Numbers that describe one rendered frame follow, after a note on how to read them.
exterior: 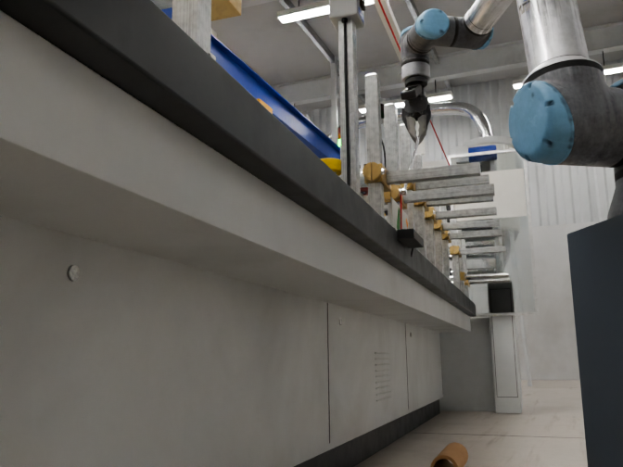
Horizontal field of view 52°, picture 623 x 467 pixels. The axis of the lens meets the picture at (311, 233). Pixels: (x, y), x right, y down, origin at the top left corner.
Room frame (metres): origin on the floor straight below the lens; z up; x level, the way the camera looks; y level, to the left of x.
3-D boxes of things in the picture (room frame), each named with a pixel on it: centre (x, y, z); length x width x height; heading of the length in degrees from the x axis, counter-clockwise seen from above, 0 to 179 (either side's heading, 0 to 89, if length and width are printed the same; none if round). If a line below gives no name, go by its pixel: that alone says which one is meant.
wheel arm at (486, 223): (2.88, -0.60, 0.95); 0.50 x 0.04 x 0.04; 72
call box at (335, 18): (1.42, -0.09, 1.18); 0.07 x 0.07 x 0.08; 72
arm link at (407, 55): (1.90, -0.34, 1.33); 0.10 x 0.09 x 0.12; 11
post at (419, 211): (2.38, -0.41, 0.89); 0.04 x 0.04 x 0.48; 72
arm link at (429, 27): (1.79, -0.37, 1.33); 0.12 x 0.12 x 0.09; 11
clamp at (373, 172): (1.69, -0.18, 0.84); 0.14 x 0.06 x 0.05; 162
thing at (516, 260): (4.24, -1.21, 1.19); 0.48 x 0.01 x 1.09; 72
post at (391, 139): (1.90, -0.25, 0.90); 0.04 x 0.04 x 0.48; 72
